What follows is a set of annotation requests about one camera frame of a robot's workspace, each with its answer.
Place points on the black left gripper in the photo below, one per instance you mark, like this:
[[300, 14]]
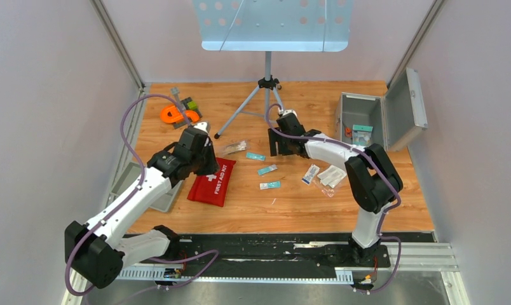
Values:
[[213, 166]]

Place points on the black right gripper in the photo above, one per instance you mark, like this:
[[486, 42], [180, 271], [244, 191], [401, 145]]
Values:
[[275, 138]]

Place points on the red first aid pouch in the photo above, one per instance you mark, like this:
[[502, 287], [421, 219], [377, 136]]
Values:
[[212, 189]]

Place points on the adhesive tape pack blue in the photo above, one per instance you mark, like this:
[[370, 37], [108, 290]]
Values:
[[361, 135]]

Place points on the orange handled scissors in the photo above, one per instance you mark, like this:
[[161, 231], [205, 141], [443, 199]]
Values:
[[348, 133]]

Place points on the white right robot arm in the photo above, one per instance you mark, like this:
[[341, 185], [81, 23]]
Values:
[[373, 179]]

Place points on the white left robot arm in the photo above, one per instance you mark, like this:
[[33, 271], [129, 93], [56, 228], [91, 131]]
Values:
[[98, 249]]

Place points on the cotton swabs bag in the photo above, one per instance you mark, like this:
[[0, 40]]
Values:
[[235, 147]]

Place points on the blue white sachet middle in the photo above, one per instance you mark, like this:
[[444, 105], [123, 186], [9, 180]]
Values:
[[267, 169]]

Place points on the blue white sachet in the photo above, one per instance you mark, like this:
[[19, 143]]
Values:
[[267, 169], [270, 185]]

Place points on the orange grey toy fixture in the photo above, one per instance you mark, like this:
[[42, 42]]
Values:
[[174, 115]]

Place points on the blue Basewing sachet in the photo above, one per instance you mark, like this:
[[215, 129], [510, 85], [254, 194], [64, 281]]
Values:
[[254, 156]]

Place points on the small white blue box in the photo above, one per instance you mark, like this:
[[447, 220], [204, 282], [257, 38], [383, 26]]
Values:
[[310, 174]]

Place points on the blue white sachet lower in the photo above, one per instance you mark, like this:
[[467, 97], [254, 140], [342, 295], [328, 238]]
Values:
[[270, 185]]

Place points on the white pads zip bag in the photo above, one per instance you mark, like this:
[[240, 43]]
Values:
[[330, 180]]

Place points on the blue music stand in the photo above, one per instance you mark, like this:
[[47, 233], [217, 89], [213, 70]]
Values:
[[272, 26]]

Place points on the grey metal case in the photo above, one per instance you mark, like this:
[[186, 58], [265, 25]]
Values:
[[398, 117]]

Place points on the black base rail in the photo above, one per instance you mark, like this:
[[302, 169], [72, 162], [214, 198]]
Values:
[[320, 258]]

